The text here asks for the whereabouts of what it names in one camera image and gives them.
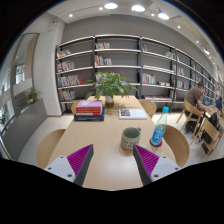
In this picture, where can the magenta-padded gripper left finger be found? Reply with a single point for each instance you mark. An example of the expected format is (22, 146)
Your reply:
(65, 166)

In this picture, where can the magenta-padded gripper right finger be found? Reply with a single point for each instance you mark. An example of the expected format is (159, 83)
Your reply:
(160, 166)

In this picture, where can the clear bottle with teal cap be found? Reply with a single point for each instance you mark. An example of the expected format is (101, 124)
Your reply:
(159, 131)

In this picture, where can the flat round red coaster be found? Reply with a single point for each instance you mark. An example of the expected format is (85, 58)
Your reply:
(152, 144)

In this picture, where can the wooden chair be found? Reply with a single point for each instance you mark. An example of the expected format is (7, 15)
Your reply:
(74, 106)
(210, 130)
(48, 145)
(148, 106)
(188, 108)
(178, 143)

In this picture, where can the green patterned ceramic mug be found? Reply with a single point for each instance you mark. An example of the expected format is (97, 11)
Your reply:
(130, 140)

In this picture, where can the dark blue book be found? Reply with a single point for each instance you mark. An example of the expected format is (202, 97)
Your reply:
(88, 117)

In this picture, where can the white book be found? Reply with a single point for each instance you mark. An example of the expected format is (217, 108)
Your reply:
(133, 114)

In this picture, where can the red book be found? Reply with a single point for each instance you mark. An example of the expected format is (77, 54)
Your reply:
(88, 111)

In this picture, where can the pink book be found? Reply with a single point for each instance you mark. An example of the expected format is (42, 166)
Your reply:
(88, 103)

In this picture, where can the black backpack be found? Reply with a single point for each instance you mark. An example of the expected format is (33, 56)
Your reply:
(213, 120)

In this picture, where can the person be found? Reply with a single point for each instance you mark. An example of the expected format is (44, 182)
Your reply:
(193, 96)
(219, 101)

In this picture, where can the small green ledge plant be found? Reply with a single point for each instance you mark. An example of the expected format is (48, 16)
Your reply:
(32, 96)

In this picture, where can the open laptop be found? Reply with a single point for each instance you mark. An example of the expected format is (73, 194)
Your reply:
(207, 102)

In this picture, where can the green potted plant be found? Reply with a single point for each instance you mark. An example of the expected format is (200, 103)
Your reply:
(110, 85)

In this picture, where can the grey bookshelf unit with books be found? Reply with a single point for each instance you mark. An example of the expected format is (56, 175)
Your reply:
(116, 58)

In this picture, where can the round ceiling lights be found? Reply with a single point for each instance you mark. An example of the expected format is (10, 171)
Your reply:
(137, 8)

